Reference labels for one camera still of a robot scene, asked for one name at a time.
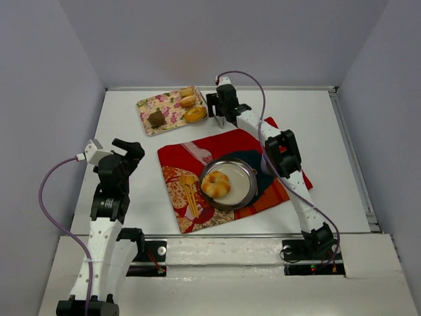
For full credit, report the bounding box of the small pale round bun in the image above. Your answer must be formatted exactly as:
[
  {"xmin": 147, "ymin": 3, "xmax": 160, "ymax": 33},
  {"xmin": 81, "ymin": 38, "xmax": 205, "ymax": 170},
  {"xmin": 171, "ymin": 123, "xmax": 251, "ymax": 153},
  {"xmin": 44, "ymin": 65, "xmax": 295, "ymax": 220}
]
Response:
[{"xmin": 178, "ymin": 86, "xmax": 195, "ymax": 98}]

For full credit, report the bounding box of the sesame sandwich bun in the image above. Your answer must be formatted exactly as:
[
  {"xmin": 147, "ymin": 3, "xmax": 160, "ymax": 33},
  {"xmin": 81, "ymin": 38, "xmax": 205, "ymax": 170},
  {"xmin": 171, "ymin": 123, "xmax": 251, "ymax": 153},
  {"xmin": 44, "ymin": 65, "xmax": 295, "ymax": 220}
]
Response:
[{"xmin": 180, "ymin": 95, "xmax": 197, "ymax": 108}]

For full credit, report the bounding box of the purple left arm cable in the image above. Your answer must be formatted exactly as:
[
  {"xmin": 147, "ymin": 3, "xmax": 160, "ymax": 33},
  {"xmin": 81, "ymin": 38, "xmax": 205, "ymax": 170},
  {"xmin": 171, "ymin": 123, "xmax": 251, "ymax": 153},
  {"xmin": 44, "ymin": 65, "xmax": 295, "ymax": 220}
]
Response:
[{"xmin": 38, "ymin": 157, "xmax": 93, "ymax": 316}]

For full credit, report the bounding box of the silver metal plate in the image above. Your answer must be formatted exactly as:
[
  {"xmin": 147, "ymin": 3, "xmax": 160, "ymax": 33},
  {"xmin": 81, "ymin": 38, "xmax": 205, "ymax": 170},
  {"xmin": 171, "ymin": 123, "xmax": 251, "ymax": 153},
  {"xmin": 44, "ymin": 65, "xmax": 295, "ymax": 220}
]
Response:
[{"xmin": 199, "ymin": 157, "xmax": 258, "ymax": 211}]

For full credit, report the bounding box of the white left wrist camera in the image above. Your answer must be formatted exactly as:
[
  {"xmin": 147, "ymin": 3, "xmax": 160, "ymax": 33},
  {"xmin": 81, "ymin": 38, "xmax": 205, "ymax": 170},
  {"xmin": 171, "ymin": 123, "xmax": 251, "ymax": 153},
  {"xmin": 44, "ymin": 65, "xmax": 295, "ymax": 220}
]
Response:
[{"xmin": 76, "ymin": 139, "xmax": 112, "ymax": 166}]

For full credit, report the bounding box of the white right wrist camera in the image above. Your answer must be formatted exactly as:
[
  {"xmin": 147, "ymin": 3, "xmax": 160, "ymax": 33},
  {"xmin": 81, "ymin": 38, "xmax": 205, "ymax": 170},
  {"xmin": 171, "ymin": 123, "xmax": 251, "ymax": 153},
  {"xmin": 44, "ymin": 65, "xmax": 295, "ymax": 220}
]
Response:
[{"xmin": 215, "ymin": 76, "xmax": 231, "ymax": 87}]

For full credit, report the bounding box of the brown chocolate swirl bread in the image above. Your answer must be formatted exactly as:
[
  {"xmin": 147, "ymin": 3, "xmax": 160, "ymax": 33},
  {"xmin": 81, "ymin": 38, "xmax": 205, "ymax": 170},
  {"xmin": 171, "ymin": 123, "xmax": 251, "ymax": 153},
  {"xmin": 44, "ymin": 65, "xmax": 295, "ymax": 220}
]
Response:
[{"xmin": 147, "ymin": 111, "xmax": 166, "ymax": 128}]

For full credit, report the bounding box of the yellow fork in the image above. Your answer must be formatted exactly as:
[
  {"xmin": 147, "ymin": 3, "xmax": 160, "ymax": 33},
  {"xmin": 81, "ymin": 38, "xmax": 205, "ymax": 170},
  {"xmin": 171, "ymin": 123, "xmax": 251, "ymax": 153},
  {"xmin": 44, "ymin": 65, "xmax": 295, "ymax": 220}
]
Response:
[{"xmin": 180, "ymin": 174, "xmax": 199, "ymax": 218}]

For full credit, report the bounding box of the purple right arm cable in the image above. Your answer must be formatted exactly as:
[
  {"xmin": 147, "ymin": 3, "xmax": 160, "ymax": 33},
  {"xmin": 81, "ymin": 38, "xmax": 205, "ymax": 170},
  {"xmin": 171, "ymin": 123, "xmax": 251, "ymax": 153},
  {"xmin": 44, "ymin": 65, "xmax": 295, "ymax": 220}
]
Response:
[{"xmin": 214, "ymin": 69, "xmax": 341, "ymax": 273}]

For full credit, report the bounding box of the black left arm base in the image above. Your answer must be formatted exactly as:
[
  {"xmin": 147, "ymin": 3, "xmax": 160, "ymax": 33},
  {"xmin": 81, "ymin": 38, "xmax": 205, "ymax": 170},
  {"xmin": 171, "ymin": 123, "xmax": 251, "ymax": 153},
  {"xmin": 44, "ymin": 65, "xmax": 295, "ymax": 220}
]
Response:
[{"xmin": 56, "ymin": 294, "xmax": 120, "ymax": 316}]

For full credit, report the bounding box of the red patterned placemat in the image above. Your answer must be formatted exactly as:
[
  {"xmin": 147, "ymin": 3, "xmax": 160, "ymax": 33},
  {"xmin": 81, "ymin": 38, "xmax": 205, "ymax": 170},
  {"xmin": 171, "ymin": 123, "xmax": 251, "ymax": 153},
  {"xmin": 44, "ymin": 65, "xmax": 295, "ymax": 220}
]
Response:
[{"xmin": 157, "ymin": 116, "xmax": 314, "ymax": 234}]

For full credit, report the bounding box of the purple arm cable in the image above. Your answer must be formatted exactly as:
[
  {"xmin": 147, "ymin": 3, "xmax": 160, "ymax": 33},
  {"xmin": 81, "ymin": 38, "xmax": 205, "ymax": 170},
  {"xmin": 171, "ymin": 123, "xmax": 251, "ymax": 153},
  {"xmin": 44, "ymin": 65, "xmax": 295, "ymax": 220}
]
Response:
[
  {"xmin": 214, "ymin": 69, "xmax": 341, "ymax": 273},
  {"xmin": 38, "ymin": 157, "xmax": 93, "ymax": 316}
]

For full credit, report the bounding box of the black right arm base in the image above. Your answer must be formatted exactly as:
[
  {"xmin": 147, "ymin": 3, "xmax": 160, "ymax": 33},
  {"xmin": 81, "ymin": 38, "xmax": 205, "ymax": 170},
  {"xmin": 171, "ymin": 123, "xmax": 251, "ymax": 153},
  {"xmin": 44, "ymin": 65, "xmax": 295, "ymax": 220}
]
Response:
[{"xmin": 279, "ymin": 239, "xmax": 345, "ymax": 277}]

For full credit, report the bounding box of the large orange-glazed bread roll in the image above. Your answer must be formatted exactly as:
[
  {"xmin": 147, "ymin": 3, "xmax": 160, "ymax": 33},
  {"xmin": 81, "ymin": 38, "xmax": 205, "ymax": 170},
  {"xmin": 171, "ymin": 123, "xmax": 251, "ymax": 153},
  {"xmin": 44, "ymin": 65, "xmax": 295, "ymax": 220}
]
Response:
[{"xmin": 201, "ymin": 171, "xmax": 231, "ymax": 199}]

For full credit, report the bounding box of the floral rectangular tray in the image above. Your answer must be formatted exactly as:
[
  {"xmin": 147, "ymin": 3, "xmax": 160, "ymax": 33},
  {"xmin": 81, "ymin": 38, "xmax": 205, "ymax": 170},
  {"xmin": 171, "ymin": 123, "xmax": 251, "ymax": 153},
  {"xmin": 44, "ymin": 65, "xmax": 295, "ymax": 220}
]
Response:
[{"xmin": 136, "ymin": 86, "xmax": 208, "ymax": 136}]

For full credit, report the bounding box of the orange glazed bagel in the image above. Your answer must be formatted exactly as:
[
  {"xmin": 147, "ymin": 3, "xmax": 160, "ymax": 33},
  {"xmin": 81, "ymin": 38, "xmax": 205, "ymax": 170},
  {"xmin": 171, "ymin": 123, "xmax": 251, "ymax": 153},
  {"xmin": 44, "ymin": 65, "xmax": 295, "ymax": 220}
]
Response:
[{"xmin": 184, "ymin": 107, "xmax": 207, "ymax": 122}]

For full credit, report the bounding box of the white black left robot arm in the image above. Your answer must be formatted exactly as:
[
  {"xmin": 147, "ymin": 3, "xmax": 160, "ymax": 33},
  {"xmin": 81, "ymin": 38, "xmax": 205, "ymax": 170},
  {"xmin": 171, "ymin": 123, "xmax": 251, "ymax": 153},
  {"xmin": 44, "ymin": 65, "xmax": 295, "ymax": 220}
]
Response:
[{"xmin": 70, "ymin": 138, "xmax": 145, "ymax": 301}]

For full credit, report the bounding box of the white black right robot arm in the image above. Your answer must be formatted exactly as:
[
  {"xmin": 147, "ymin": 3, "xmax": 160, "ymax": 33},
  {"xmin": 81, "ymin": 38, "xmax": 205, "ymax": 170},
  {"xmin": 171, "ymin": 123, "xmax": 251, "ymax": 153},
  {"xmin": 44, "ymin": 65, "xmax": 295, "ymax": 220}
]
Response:
[{"xmin": 207, "ymin": 82, "xmax": 340, "ymax": 256}]

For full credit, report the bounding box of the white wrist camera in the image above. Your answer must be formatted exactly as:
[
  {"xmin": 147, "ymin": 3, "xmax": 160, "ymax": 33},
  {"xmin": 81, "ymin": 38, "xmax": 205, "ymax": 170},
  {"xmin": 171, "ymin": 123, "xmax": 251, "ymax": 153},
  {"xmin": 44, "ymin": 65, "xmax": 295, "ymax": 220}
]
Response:
[
  {"xmin": 76, "ymin": 139, "xmax": 112, "ymax": 166},
  {"xmin": 215, "ymin": 76, "xmax": 231, "ymax": 87}
]

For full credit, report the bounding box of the lavender plastic cup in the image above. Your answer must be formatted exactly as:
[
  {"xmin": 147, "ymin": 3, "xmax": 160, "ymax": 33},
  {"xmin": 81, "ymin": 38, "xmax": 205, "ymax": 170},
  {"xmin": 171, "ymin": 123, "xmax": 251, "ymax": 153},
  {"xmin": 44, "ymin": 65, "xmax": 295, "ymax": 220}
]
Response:
[{"xmin": 260, "ymin": 151, "xmax": 274, "ymax": 176}]

